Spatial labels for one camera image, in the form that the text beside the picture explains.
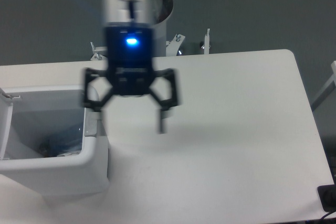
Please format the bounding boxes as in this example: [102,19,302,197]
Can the white metal base frame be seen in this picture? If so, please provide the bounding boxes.
[90,28,212,61]

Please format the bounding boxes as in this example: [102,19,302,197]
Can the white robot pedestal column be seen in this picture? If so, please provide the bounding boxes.
[154,0,174,57]

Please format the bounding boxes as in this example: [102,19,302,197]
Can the black device at edge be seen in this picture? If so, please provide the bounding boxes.
[317,184,335,212]

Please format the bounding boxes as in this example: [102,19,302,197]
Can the clear plastic water bottle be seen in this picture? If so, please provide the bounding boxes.
[38,141,82,157]

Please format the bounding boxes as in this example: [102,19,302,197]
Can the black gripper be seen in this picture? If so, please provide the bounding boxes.
[82,25,180,134]

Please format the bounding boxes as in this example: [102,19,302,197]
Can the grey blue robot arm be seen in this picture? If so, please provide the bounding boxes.
[82,0,179,133]

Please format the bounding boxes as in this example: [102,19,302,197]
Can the white frame at right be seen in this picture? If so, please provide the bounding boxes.
[310,61,335,112]

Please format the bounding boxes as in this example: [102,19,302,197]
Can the white plastic trash can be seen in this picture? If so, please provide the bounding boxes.
[1,84,110,196]

